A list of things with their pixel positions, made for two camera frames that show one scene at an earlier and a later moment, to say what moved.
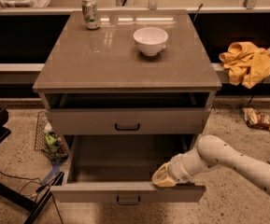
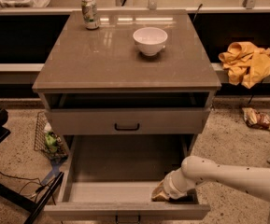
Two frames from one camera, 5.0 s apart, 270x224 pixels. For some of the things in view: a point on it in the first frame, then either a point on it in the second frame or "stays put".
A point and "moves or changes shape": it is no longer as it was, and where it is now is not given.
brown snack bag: x=257 y=119 stays put
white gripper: x=175 y=169 -> x=171 y=186
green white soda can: x=90 y=13 stays put
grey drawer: x=119 y=168 moves or changes shape
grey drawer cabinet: x=99 y=81 stays put
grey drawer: x=85 y=121 stays put
